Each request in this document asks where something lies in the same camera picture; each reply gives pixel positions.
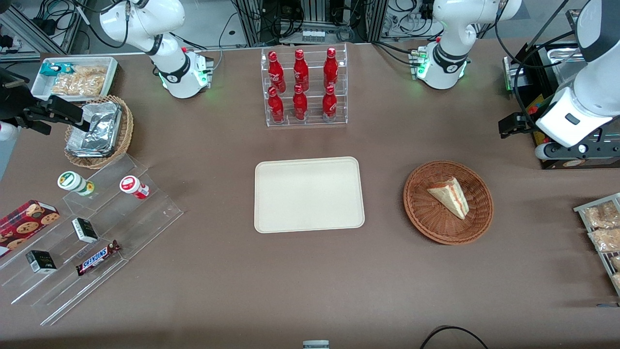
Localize triangular sandwich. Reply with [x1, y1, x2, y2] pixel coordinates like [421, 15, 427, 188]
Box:
[427, 177, 470, 221]

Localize tan wicker basket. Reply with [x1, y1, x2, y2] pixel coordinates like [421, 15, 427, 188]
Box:
[64, 95, 134, 170]

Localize brown round wicker basket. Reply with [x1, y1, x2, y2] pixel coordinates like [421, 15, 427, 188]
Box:
[403, 160, 494, 245]

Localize beige plastic serving tray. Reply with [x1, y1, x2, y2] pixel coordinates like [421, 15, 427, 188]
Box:
[254, 157, 365, 234]

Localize clear bag of crackers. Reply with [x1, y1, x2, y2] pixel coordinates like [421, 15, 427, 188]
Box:
[51, 65, 108, 97]

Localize black hot food display machine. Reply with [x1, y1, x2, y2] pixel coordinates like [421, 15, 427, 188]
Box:
[502, 9, 620, 170]

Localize white rectangular plastic bin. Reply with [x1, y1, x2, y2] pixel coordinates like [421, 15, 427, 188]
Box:
[31, 57, 119, 101]

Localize silver foil containers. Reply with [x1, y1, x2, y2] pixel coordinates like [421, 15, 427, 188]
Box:
[66, 101, 122, 159]

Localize teal snack packet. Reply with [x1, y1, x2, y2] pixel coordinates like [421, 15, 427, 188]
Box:
[40, 63, 74, 78]

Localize green lidded white cup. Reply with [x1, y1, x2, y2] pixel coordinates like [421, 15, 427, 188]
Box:
[57, 171, 95, 197]

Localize red cookie box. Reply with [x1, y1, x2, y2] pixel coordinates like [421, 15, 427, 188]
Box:
[0, 200, 61, 258]

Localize red lidded white cup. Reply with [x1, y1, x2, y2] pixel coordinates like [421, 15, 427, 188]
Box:
[119, 175, 150, 200]

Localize small dark green box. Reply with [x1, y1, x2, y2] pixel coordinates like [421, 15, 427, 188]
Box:
[25, 250, 58, 274]
[72, 218, 99, 244]

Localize clear acrylic stepped stand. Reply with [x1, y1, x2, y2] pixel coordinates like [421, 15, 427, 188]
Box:
[0, 154, 184, 327]

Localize Snickers chocolate bar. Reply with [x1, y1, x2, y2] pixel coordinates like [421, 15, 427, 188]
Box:
[76, 240, 122, 277]

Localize red cola bottle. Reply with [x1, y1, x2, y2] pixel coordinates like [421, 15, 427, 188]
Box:
[267, 87, 285, 124]
[324, 47, 339, 90]
[293, 84, 308, 121]
[293, 49, 310, 92]
[268, 51, 286, 93]
[322, 85, 338, 123]

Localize clear acrylic bottle rack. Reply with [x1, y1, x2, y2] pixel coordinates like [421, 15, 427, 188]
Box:
[261, 43, 348, 128]

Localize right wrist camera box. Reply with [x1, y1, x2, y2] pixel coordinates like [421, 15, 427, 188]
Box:
[0, 67, 38, 123]

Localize aluminium profile frame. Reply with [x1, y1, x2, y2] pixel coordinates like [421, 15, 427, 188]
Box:
[0, 0, 89, 61]

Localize grey wire rack tray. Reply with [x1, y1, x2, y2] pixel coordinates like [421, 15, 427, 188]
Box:
[573, 192, 620, 297]

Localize aluminium frame rack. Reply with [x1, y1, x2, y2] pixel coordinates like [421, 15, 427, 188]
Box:
[232, 0, 405, 48]

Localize black cable loop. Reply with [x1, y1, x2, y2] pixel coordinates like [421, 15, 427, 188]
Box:
[419, 326, 490, 349]

